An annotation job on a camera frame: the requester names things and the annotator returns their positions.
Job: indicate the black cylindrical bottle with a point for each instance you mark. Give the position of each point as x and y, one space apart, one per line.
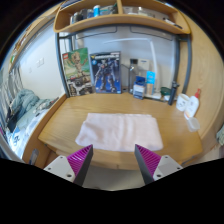
173 93

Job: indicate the green tree figure toy box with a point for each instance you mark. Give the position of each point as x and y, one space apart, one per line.
77 71

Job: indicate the wooden shelf unit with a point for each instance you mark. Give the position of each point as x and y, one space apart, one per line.
120 20

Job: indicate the white bottle with red cap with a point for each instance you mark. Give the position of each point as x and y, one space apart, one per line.
192 106

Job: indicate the light blue slim box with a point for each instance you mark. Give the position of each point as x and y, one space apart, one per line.
150 81

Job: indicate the dark green bowl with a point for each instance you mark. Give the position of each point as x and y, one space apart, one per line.
165 91

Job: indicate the bed with bluish bedding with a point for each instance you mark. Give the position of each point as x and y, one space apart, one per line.
25 111

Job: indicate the clear plastic container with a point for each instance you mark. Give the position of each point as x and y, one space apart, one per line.
193 124

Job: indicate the blue robot model kit box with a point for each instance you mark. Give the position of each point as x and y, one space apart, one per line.
106 71

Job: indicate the white desk lamp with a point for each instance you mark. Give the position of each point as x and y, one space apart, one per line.
154 63

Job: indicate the white wall switch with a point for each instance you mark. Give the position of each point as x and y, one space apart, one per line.
40 62

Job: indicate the white wall socket plate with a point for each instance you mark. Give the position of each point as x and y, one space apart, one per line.
144 66

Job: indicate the dark blue and white box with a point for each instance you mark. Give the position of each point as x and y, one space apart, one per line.
139 88

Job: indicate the clear bottle with black cap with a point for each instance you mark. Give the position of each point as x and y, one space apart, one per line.
133 75

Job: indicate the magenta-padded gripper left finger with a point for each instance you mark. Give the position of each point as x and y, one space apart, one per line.
60 165

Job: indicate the pale pink towel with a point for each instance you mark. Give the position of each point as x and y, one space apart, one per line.
119 131

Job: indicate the white mug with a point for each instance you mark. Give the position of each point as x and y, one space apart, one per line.
182 102

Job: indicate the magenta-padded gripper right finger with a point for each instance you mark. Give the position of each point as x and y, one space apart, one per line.
166 165

